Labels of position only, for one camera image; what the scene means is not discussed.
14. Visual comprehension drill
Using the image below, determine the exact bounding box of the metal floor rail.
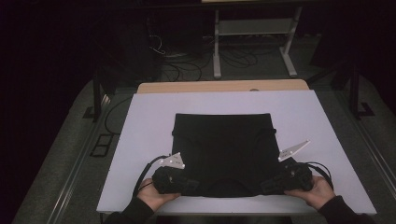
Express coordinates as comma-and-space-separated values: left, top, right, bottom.
46, 99, 111, 224
335, 91, 396, 200

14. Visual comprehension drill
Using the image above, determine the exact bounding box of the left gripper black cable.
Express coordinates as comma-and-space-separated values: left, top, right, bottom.
132, 154, 171, 199

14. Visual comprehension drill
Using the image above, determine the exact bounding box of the white thin cable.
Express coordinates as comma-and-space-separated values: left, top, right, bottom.
148, 34, 166, 56

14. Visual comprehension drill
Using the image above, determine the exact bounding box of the black long floor cable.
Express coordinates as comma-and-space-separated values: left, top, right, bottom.
104, 96, 134, 136

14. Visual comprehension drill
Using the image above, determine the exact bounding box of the black tangled floor cable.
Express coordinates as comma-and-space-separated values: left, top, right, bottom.
220, 48, 260, 69

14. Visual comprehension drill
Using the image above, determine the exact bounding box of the person's right hand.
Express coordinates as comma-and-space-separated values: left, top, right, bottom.
283, 175, 337, 212

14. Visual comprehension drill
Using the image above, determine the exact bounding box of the white metal stand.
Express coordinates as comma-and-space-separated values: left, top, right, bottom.
212, 6, 304, 79

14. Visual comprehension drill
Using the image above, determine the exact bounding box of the black tank top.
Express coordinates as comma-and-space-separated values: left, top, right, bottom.
171, 112, 281, 199

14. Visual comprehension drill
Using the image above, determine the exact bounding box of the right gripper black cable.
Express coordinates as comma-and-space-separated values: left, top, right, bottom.
304, 161, 334, 190

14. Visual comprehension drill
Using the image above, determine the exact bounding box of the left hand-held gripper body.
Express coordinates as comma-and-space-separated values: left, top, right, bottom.
151, 151, 190, 195

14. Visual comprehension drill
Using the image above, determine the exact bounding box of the person's left hand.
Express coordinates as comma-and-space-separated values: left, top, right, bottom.
136, 177, 182, 213

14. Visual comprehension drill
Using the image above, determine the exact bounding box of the black looped floor cable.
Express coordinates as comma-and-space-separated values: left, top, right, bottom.
162, 60, 204, 82

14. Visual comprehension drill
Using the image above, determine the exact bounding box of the black metal stand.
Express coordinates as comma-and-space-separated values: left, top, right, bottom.
311, 59, 376, 120
82, 73, 113, 123

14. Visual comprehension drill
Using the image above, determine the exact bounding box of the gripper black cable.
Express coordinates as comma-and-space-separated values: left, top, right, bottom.
132, 154, 171, 199
304, 161, 334, 190

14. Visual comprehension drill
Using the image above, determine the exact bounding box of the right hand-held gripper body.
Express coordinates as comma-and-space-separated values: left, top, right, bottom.
275, 139, 314, 192

